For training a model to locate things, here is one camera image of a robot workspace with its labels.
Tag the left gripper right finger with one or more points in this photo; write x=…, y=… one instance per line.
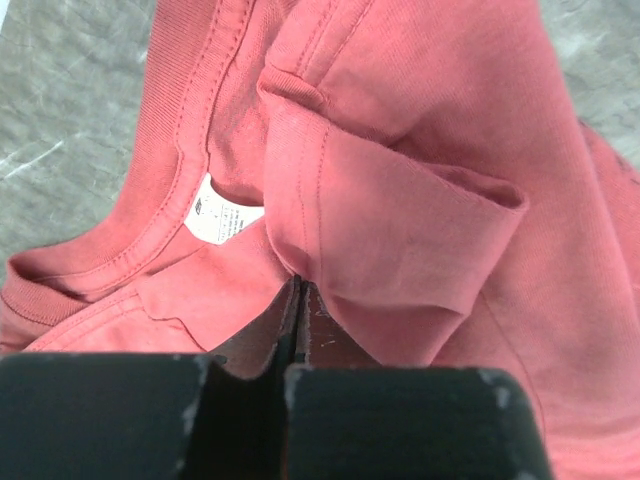
x=351, y=418

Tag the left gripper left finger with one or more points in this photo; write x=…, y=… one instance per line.
x=217, y=415

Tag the salmon pink t shirt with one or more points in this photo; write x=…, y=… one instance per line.
x=420, y=162

